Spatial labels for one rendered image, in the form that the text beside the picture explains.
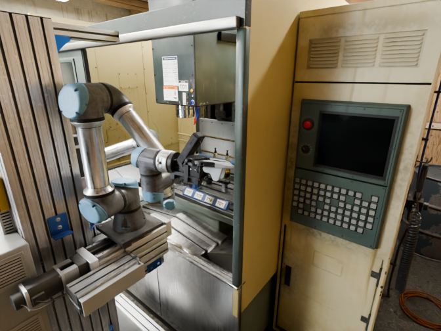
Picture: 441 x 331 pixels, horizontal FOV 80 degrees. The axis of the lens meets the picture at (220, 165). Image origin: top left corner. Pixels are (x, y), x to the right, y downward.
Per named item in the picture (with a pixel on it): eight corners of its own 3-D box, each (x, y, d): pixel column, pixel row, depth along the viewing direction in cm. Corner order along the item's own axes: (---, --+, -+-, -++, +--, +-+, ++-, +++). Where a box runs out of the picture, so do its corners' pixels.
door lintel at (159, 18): (245, 26, 95) (246, -13, 91) (35, 54, 218) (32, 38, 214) (251, 27, 98) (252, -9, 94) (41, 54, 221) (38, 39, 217)
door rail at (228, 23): (235, 27, 94) (235, 15, 93) (33, 54, 214) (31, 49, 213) (240, 28, 96) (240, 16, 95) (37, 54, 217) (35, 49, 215)
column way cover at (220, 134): (235, 175, 259) (236, 123, 243) (200, 165, 287) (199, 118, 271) (238, 173, 263) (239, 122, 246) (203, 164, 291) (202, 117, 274)
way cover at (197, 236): (199, 270, 172) (199, 249, 167) (123, 224, 225) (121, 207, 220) (227, 247, 195) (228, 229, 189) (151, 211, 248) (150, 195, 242)
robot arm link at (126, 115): (107, 94, 113) (177, 184, 112) (86, 96, 104) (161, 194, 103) (121, 75, 107) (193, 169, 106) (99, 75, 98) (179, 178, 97)
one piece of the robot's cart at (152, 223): (105, 266, 106) (103, 253, 104) (79, 245, 119) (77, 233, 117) (172, 228, 132) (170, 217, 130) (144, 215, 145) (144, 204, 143)
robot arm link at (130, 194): (146, 202, 125) (143, 175, 120) (126, 215, 113) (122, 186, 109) (126, 198, 129) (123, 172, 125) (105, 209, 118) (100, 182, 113)
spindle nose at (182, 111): (198, 116, 225) (198, 102, 221) (186, 118, 212) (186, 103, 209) (184, 115, 233) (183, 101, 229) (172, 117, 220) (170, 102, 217)
